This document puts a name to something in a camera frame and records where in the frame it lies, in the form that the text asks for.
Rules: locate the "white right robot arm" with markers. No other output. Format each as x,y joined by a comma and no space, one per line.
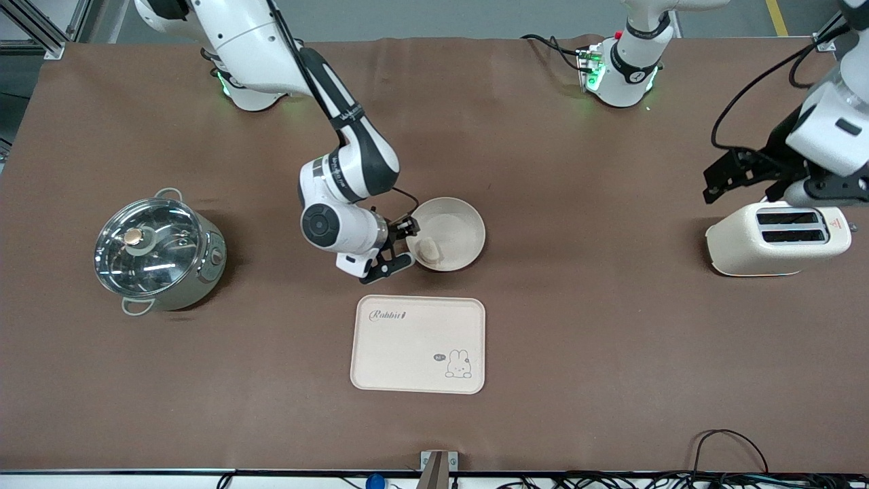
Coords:
244,41

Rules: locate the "grey electric cooking pot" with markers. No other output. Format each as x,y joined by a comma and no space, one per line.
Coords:
204,278

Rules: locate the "pale steamed bun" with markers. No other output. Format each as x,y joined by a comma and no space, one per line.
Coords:
429,252

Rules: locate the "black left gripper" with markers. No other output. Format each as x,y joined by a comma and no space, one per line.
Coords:
776,151

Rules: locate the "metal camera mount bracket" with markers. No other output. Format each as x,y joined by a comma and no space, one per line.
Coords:
438,468

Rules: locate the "brown table mat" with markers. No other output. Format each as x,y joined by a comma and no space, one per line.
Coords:
543,149

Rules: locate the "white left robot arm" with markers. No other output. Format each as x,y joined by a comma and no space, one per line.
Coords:
631,68

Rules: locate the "aluminium frame profile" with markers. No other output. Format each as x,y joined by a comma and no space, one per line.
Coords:
41,34

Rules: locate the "glass pot lid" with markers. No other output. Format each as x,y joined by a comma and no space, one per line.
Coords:
146,248

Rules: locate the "cream two-slot toaster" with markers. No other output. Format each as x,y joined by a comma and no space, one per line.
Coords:
747,248

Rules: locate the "cream rabbit print tray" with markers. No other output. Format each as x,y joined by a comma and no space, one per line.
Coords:
407,353

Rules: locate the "round cream plate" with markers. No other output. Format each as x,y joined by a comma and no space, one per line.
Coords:
458,231

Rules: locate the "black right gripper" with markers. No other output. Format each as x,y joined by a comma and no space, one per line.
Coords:
396,230

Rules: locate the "blue round cap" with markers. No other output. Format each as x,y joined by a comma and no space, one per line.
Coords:
375,482

